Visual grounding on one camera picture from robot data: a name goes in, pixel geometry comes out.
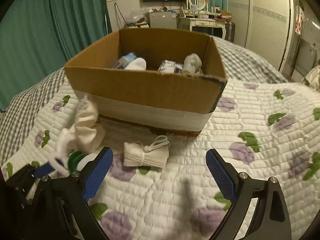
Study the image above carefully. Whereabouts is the blue white tissue pack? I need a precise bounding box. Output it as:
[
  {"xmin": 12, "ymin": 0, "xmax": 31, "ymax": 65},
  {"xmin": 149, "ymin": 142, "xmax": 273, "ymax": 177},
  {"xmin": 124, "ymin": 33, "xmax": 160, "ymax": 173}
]
[{"xmin": 112, "ymin": 53, "xmax": 138, "ymax": 69}]

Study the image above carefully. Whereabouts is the white suitcase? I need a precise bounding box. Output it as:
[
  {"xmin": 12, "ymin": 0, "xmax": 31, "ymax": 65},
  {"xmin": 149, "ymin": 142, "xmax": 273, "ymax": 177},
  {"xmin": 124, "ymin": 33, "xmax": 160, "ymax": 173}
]
[{"xmin": 127, "ymin": 22, "xmax": 149, "ymax": 28}]

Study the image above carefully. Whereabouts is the green curtain left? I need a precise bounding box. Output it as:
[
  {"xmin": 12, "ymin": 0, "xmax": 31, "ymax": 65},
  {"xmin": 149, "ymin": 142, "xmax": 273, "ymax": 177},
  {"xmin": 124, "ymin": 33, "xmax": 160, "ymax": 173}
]
[{"xmin": 1, "ymin": 0, "xmax": 111, "ymax": 108}]

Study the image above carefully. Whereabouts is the brown cardboard box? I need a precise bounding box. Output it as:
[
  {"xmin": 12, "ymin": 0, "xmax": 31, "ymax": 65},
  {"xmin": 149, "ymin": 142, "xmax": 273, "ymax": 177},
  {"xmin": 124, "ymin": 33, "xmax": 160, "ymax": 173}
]
[{"xmin": 64, "ymin": 28, "xmax": 227, "ymax": 136}]

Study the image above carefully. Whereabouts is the green white round object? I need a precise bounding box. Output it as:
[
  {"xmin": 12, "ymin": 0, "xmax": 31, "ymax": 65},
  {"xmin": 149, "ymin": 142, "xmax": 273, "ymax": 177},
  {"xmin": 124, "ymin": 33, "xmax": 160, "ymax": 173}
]
[{"xmin": 67, "ymin": 151, "xmax": 97, "ymax": 173}]

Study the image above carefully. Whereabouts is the white sock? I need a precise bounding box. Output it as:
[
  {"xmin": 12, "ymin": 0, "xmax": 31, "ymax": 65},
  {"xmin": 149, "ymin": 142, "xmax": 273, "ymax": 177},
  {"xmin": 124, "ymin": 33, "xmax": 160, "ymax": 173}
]
[{"xmin": 125, "ymin": 57, "xmax": 146, "ymax": 71}]

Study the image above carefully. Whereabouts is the white clothes pile on chair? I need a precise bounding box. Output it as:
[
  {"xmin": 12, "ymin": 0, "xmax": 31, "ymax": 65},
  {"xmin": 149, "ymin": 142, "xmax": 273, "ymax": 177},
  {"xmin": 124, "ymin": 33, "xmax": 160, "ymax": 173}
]
[{"xmin": 303, "ymin": 64, "xmax": 320, "ymax": 92}]

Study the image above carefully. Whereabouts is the white dressing table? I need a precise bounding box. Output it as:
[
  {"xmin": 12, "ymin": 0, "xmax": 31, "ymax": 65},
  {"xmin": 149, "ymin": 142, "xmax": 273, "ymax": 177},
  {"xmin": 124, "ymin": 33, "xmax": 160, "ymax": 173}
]
[{"xmin": 177, "ymin": 17, "xmax": 227, "ymax": 39}]

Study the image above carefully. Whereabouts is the cream drawstring cloth pouch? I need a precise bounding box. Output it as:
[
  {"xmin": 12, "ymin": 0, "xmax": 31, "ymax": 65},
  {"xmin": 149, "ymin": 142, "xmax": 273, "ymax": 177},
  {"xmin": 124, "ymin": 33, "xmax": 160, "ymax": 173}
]
[{"xmin": 49, "ymin": 94, "xmax": 105, "ymax": 177}]

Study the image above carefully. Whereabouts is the dark suitcase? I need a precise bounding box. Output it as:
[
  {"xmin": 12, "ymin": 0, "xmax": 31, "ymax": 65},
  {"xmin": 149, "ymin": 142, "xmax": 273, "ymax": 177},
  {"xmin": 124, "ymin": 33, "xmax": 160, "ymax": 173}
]
[{"xmin": 225, "ymin": 21, "xmax": 235, "ymax": 43}]

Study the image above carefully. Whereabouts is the white face mask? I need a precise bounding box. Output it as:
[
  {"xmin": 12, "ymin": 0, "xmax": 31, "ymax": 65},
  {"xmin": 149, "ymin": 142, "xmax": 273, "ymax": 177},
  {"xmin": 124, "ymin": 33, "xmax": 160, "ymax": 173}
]
[{"xmin": 123, "ymin": 135, "xmax": 170, "ymax": 168}]

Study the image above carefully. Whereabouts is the grey checked bed sheet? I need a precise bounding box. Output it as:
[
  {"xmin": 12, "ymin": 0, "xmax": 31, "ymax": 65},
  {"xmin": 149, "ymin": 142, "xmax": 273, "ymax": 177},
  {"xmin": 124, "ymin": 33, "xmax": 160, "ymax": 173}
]
[{"xmin": 1, "ymin": 37, "xmax": 287, "ymax": 165}]

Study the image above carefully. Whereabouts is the floral tissue pack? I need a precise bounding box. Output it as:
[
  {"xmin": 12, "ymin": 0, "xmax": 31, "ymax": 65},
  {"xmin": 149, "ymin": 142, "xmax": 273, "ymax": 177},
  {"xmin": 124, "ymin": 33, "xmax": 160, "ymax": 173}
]
[{"xmin": 158, "ymin": 60, "xmax": 183, "ymax": 74}]

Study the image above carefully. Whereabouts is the grey small refrigerator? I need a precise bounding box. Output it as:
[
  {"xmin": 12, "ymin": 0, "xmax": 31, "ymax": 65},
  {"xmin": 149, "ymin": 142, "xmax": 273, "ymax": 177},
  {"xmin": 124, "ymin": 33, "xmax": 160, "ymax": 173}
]
[{"xmin": 147, "ymin": 11, "xmax": 177, "ymax": 29}]

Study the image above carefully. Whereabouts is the white louvered wardrobe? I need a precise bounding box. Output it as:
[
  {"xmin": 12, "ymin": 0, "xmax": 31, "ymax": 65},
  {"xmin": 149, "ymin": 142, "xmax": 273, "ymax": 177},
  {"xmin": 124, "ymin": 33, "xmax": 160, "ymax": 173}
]
[{"xmin": 228, "ymin": 0, "xmax": 290, "ymax": 70}]

